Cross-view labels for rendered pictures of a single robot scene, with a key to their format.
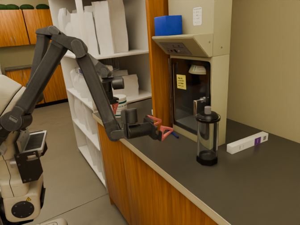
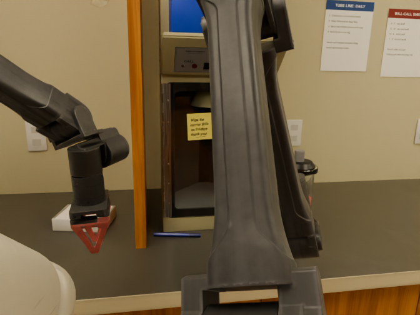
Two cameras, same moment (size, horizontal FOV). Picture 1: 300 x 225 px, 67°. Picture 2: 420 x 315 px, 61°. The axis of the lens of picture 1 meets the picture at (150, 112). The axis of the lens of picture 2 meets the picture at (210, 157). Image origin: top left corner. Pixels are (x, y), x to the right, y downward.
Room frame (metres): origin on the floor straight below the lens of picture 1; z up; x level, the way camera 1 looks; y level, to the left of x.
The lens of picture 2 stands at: (0.83, 0.74, 1.44)
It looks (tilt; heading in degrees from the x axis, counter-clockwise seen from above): 15 degrees down; 290
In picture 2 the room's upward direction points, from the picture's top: 1 degrees clockwise
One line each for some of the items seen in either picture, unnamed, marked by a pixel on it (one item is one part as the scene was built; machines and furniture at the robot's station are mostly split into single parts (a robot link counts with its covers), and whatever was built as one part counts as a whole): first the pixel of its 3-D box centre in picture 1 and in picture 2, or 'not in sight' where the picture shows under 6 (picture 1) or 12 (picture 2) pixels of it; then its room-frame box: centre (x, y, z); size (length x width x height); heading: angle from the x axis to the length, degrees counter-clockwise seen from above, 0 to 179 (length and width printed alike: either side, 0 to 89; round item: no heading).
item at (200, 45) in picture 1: (179, 45); (223, 55); (1.13, -0.17, 1.46); 0.32 x 0.11 x 0.10; 30
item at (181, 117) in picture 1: (188, 97); (217, 152); (1.16, -0.21, 1.19); 0.30 x 0.01 x 0.40; 30
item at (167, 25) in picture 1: (168, 26); (190, 15); (1.21, -0.12, 1.56); 0.10 x 0.10 x 0.09; 30
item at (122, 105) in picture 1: (118, 106); not in sight; (1.65, 0.24, 1.02); 0.13 x 0.13 x 0.15
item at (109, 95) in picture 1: (108, 96); (89, 190); (1.26, 0.23, 1.20); 0.10 x 0.07 x 0.07; 124
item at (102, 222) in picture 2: not in sight; (92, 227); (1.25, 0.24, 1.13); 0.07 x 0.07 x 0.09; 34
